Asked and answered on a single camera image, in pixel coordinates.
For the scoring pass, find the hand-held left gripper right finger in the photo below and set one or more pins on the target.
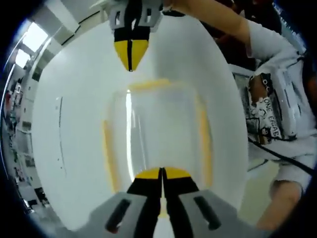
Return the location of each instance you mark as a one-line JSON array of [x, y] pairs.
[[198, 213]]

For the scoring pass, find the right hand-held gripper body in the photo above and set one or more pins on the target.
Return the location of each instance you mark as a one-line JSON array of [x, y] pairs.
[[173, 7]]

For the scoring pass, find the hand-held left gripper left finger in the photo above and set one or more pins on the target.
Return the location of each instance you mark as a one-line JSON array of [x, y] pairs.
[[119, 213]]

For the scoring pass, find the clear plastic storage box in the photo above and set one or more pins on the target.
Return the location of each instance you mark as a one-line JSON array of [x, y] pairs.
[[161, 124]]

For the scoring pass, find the bright window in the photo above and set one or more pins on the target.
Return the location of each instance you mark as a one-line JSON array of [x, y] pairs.
[[23, 58], [36, 37]]

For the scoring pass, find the person in white shirt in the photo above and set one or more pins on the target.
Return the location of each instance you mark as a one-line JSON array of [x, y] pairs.
[[272, 49]]

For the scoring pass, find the white chest device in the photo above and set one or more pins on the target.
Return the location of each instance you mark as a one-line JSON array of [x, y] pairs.
[[289, 99]]

